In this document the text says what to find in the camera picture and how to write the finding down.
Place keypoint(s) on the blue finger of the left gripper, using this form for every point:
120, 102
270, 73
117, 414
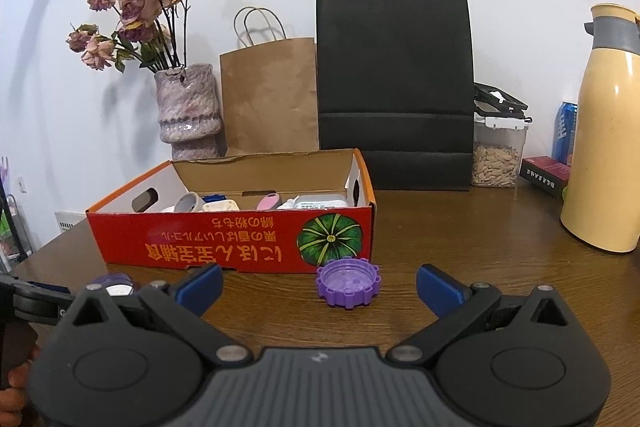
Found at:
32, 302

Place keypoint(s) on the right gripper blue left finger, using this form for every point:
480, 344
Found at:
178, 308

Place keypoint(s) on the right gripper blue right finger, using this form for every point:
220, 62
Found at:
461, 310

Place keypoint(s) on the white tape roll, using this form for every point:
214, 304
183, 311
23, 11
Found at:
189, 203

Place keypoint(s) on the white cube charger plug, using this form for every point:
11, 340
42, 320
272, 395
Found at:
223, 205

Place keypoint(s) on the blue toothed plastic lid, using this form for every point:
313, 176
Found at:
214, 197

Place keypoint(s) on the pink pet grooming brush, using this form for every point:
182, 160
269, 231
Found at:
269, 202

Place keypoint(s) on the purple toothed plastic lid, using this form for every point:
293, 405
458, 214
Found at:
348, 283

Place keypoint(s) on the clear white plastic jar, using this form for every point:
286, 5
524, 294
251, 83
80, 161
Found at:
320, 201

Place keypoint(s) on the white spray bottle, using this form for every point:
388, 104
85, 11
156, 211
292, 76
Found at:
289, 204

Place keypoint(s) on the person left hand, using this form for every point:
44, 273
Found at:
14, 398

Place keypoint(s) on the red cardboard box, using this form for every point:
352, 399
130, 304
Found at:
136, 225

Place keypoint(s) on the dark red small box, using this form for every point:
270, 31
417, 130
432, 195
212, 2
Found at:
549, 175

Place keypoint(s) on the pink marbled ceramic vase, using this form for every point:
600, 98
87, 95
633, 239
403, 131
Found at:
189, 111

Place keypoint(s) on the yellow thermos jug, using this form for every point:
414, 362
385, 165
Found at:
601, 204

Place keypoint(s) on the clear seed container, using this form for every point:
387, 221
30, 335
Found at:
500, 129

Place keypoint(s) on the blue drink can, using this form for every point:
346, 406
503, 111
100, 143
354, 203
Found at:
564, 133

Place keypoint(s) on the brown paper bag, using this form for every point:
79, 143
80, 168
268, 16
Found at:
269, 94

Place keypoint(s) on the black paper bag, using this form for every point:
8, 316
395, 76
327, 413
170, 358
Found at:
395, 80

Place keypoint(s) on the dried rose bouquet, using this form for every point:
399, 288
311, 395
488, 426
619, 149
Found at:
149, 32

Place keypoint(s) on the wire storage rack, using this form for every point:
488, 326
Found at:
14, 240

